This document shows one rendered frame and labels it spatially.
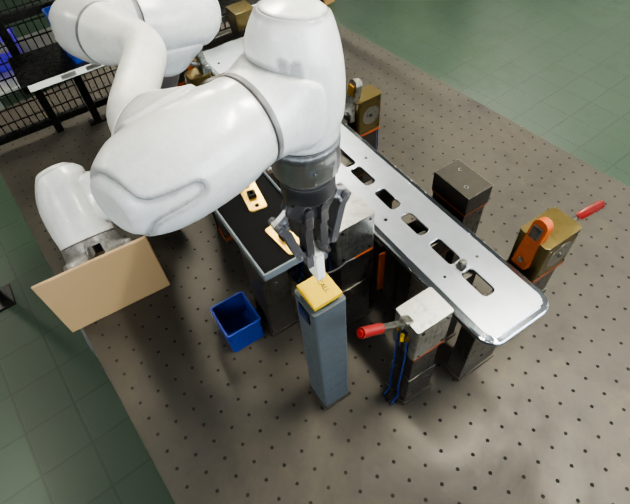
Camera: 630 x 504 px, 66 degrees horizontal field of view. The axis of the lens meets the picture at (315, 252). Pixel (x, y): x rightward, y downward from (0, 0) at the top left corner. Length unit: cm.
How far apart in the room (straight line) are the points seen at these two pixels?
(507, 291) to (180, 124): 81
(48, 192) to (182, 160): 104
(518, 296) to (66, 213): 113
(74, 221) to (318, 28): 106
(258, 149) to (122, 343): 106
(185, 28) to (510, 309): 85
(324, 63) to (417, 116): 148
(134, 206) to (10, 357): 214
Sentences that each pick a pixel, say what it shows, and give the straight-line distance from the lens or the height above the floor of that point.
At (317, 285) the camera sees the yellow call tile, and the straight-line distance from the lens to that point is 86.
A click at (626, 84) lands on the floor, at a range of 376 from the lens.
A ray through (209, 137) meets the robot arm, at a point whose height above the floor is 160.
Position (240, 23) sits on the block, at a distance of 194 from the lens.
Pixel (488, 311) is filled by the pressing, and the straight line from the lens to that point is 106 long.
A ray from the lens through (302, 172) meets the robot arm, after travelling 59.
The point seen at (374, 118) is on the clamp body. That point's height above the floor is 97.
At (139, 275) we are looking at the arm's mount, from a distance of 144.
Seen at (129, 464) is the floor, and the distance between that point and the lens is 210.
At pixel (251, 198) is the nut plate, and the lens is 101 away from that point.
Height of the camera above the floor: 188
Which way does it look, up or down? 52 degrees down
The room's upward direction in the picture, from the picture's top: 6 degrees counter-clockwise
